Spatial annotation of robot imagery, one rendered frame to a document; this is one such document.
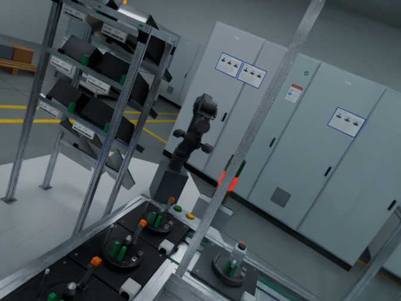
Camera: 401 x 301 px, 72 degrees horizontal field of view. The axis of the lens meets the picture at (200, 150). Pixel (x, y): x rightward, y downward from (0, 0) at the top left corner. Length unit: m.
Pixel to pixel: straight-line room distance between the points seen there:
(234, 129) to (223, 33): 1.40
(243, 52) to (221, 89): 0.61
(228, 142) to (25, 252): 3.40
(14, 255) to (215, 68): 3.66
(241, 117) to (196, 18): 6.29
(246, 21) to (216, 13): 1.06
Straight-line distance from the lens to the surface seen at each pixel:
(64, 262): 0.93
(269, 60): 4.05
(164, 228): 1.14
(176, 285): 1.06
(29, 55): 6.98
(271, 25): 9.00
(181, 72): 9.14
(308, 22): 0.81
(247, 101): 4.05
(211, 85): 4.25
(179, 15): 10.25
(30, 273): 0.91
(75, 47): 1.08
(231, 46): 4.25
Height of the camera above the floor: 1.63
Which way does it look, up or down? 16 degrees down
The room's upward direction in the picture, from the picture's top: 25 degrees clockwise
